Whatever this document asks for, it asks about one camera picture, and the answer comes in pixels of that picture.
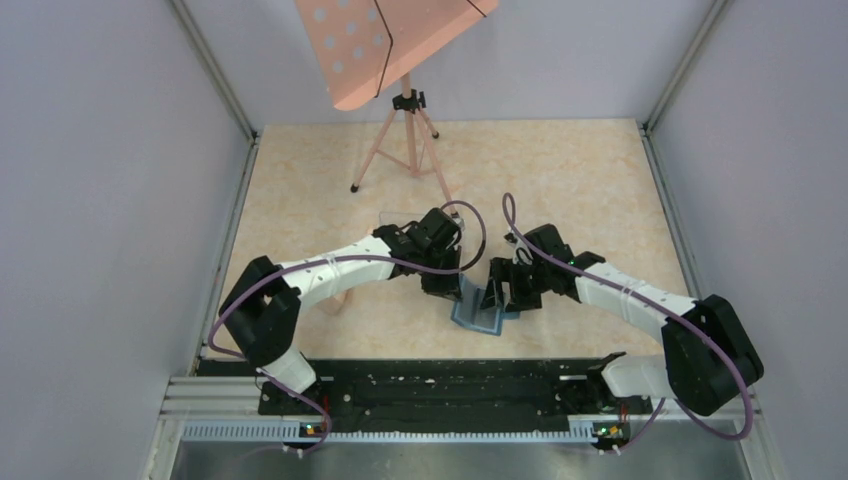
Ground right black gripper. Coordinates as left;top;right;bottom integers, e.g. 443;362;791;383
480;256;552;313

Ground clear plastic box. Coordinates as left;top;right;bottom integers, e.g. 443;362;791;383
373;209;434;237

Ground teal card holder wallet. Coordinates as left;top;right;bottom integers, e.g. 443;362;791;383
450;274;520;336

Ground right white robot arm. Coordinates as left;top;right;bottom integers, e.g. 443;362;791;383
481;224;764;416

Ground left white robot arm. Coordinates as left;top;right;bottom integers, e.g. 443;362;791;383
219;208;461;414

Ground pink toy microphone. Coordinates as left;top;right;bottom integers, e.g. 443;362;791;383
327;292;350;315

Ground pink music stand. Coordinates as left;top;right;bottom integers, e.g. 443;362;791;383
295;0;499;200

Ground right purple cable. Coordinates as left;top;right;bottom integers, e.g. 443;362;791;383
501;192;755;458

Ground purple cable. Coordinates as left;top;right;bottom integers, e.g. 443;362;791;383
501;192;755;458
207;200;488;458

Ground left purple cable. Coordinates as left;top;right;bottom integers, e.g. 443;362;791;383
207;200;488;458

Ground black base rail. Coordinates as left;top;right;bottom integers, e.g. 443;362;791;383
258;358;652;434

